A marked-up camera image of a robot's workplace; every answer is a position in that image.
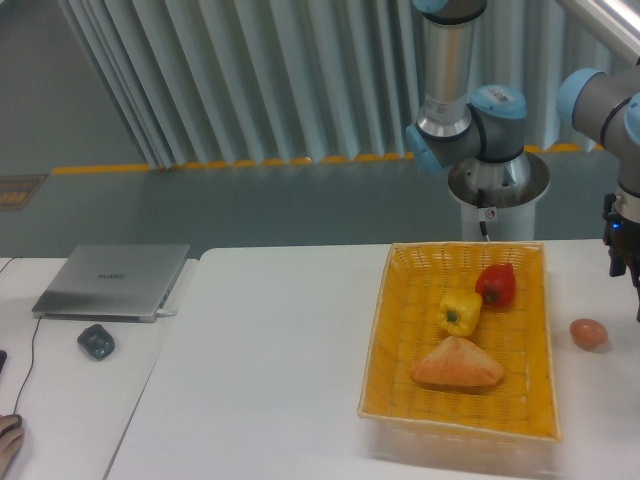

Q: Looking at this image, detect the silver closed laptop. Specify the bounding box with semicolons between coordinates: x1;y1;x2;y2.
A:
32;244;189;322

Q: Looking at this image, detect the yellow wicker basket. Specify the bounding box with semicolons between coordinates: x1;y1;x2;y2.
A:
358;242;561;441

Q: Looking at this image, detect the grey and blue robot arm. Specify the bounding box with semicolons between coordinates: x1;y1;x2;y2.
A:
406;1;639;279

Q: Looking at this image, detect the black computer mouse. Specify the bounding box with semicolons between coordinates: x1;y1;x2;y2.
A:
11;414;23;430

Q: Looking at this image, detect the black keyboard edge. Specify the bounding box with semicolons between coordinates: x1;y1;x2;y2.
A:
0;350;8;374

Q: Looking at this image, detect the red bell pepper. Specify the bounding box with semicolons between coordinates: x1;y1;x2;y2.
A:
475;263;516;307

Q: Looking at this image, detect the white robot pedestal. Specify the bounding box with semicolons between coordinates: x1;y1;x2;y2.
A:
448;152;550;241

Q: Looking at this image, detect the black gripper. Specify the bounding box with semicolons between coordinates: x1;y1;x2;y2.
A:
602;193;640;321

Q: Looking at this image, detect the black mouse cable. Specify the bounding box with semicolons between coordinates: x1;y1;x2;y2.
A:
0;257;43;416

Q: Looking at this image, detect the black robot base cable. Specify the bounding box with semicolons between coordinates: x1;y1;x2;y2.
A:
476;187;490;243

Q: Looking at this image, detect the person's hand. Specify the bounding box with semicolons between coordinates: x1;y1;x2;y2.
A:
0;414;25;477

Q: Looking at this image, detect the triangular toast sandwich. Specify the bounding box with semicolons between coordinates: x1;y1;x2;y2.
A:
411;336;504;387

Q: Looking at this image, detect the yellow bell pepper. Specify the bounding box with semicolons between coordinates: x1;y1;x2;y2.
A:
438;291;483;337

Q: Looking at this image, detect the silver metal frame bar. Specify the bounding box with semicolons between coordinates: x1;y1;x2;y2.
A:
558;0;639;66

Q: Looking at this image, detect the brown egg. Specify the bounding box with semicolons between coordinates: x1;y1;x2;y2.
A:
569;318;608;350

